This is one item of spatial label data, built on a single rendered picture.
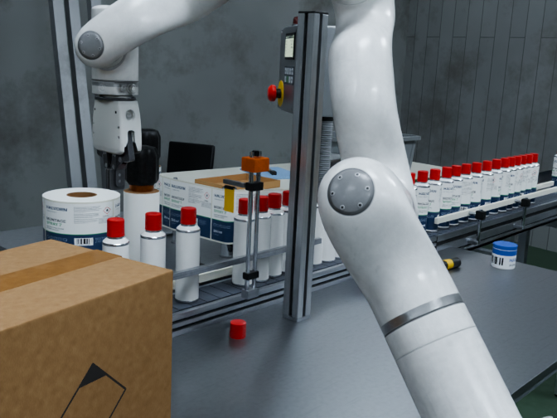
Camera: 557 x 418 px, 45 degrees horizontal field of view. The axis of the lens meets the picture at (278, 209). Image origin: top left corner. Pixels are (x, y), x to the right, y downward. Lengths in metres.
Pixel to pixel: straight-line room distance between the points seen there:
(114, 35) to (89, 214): 0.71
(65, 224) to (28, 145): 2.75
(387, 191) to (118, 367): 0.41
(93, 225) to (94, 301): 1.00
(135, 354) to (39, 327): 0.17
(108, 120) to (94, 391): 0.58
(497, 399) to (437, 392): 0.08
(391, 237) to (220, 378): 0.50
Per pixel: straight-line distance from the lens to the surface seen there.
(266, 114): 5.52
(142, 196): 1.68
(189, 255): 1.45
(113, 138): 1.28
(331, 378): 1.29
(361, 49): 1.05
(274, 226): 1.63
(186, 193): 1.88
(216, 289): 1.58
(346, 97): 1.03
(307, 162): 1.45
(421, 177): 2.16
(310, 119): 1.44
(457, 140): 6.34
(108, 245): 1.34
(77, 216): 1.80
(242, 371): 1.30
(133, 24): 1.19
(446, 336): 0.92
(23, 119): 4.52
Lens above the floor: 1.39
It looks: 12 degrees down
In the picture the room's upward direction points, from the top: 3 degrees clockwise
